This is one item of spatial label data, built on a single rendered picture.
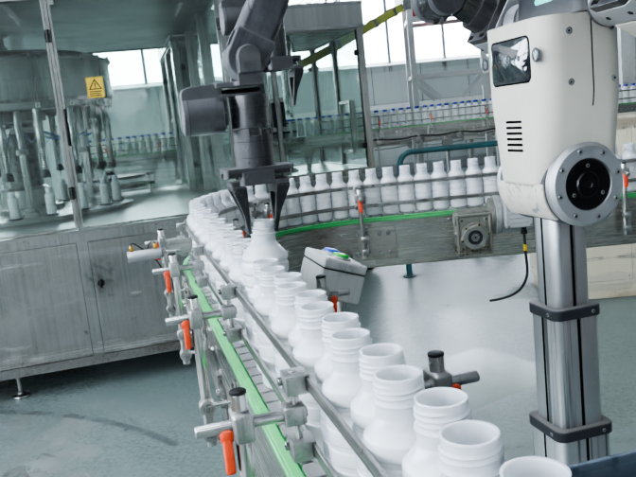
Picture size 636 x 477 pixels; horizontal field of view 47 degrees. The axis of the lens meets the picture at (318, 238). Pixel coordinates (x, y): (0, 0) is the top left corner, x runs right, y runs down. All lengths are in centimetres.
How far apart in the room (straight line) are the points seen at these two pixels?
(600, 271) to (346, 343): 460
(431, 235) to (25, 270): 240
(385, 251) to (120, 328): 208
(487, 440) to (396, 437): 10
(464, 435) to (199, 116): 70
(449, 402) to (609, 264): 471
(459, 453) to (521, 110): 108
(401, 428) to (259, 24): 68
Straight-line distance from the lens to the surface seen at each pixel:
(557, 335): 156
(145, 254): 194
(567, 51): 143
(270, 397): 101
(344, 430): 61
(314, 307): 79
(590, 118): 146
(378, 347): 63
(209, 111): 107
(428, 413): 50
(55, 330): 432
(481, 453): 45
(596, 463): 92
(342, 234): 261
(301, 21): 632
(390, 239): 262
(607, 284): 524
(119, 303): 428
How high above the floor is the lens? 136
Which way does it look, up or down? 9 degrees down
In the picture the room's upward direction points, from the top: 6 degrees counter-clockwise
